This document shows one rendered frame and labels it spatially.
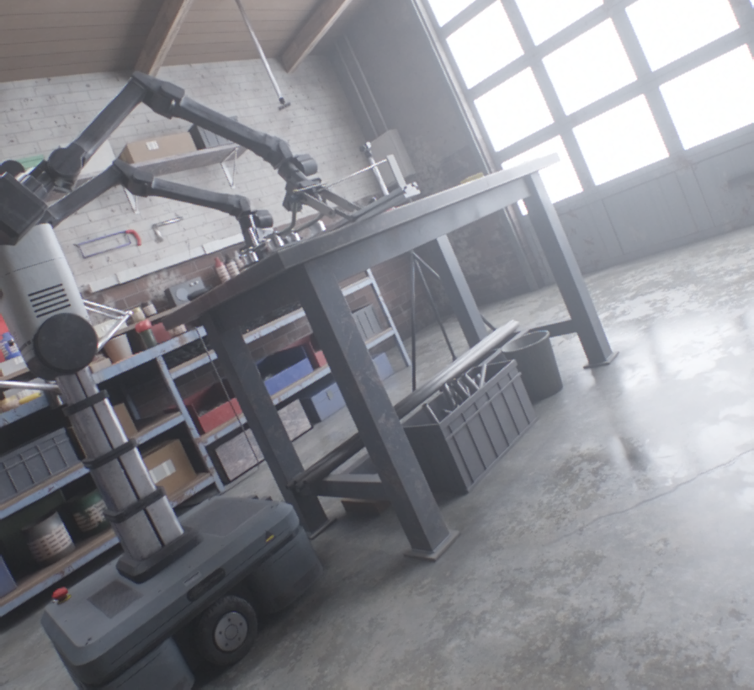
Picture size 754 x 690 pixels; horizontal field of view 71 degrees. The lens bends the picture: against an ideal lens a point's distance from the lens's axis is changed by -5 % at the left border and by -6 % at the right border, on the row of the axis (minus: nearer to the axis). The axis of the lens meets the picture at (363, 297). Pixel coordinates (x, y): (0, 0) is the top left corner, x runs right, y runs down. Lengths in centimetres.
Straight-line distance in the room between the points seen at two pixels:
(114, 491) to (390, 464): 73
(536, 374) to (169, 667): 157
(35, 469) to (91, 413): 125
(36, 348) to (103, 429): 28
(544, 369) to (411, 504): 97
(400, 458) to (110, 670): 81
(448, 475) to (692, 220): 296
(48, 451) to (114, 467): 125
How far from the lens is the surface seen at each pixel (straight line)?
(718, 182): 423
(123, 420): 294
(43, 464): 286
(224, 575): 154
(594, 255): 458
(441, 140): 492
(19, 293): 158
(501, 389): 198
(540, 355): 225
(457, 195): 180
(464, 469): 181
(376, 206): 146
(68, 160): 154
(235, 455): 314
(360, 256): 153
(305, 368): 339
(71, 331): 158
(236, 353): 188
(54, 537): 293
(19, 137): 405
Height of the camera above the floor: 78
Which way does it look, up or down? 3 degrees down
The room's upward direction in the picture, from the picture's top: 24 degrees counter-clockwise
